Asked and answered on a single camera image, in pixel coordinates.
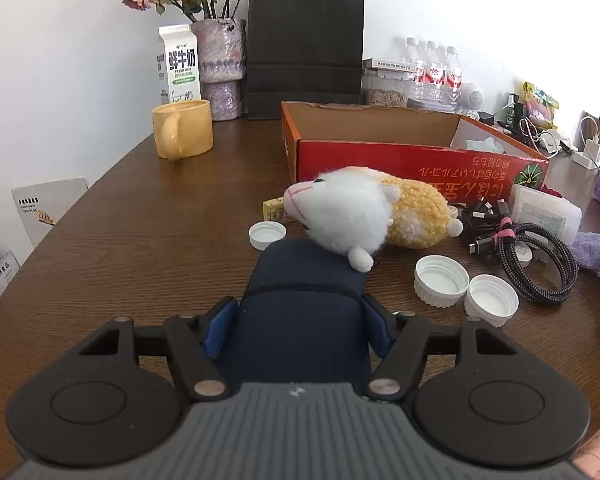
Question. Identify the white milk carton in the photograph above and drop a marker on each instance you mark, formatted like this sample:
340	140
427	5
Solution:
180	67

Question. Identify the clear seed container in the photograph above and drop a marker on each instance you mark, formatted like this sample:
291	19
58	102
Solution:
385	92

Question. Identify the white robot speaker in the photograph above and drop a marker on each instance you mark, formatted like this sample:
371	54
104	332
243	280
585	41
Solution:
472	97

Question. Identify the black power adapter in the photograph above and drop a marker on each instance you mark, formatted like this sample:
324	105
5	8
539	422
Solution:
486	118

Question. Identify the navy blue case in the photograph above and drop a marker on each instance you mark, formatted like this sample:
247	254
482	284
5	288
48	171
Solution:
300	320

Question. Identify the yellow mug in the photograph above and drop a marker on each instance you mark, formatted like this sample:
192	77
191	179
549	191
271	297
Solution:
190	130

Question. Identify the white ribbed lid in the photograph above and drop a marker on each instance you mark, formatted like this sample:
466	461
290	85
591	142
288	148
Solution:
441	281
491	301

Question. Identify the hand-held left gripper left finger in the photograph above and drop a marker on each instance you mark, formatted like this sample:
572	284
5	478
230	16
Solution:
219	330

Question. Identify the white charger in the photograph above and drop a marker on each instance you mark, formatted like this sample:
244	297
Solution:
587	156

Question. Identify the purple vase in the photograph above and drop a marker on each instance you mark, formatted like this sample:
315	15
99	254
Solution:
220	60

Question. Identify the white flat box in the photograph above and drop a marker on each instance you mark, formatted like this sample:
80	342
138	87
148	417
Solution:
392	65

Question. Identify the clear water bottle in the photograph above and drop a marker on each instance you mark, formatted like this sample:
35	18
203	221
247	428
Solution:
452	80
414	67
434	75

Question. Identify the translucent plastic box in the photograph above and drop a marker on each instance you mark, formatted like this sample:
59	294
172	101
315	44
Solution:
545	212

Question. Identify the white booklet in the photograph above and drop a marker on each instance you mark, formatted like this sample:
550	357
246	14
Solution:
50	210

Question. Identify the small white bottle cap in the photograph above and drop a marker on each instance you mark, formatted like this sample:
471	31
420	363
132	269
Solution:
267	235

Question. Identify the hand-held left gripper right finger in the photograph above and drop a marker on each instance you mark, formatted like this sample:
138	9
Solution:
380	332

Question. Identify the purple cloth pouch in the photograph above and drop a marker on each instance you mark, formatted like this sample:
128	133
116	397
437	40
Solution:
592	250

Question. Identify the colourful snack bag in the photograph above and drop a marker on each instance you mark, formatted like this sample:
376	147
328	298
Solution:
540	105

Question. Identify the white and yellow plush toy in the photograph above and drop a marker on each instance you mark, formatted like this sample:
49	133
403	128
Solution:
360	210

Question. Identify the red cardboard box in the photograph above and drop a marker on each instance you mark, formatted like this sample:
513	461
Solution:
380	160

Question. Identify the black paper bag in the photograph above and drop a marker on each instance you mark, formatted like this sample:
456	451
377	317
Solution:
305	45

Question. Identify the crumpled white plastic bag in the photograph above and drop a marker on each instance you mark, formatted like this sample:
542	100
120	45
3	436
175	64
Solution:
485	145

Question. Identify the black upright box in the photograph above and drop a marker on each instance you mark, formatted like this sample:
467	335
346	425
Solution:
516	107

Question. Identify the small yellow box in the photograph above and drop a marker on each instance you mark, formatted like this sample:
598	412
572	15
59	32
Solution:
275	210

